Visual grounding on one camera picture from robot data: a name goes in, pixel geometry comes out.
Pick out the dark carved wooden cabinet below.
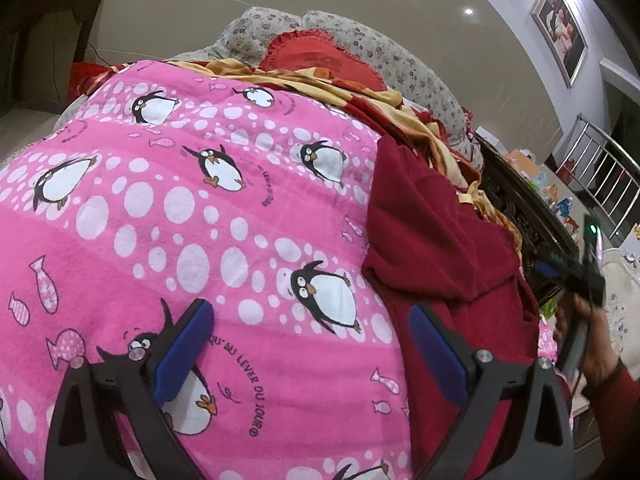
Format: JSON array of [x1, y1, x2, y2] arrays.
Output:
[[478, 138, 579, 306]]

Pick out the framed wall photo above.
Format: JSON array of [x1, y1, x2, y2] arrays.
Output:
[[530, 0, 588, 88]]

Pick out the metal stair railing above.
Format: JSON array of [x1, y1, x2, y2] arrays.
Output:
[[555, 114, 639, 246]]

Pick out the white floral upholstered chair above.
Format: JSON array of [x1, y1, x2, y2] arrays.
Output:
[[602, 248, 640, 380]]

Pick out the red and yellow blanket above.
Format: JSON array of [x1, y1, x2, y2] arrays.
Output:
[[169, 58, 523, 254]]

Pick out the pink penguin quilt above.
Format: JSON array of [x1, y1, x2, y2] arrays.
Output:
[[1, 62, 411, 479]]

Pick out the left red heart pillow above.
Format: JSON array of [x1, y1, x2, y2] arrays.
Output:
[[259, 29, 387, 91]]

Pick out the floral padded headboard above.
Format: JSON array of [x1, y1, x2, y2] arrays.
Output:
[[171, 6, 484, 170]]

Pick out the dark red sweater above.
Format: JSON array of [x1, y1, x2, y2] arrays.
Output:
[[361, 136, 539, 470]]

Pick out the right hand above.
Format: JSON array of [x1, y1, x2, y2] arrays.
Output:
[[553, 292, 620, 386]]

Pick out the dark wooden side table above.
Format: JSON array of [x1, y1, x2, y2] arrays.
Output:
[[1, 0, 103, 114]]

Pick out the red plastic basin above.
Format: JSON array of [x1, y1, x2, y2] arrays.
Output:
[[66, 62, 117, 105]]

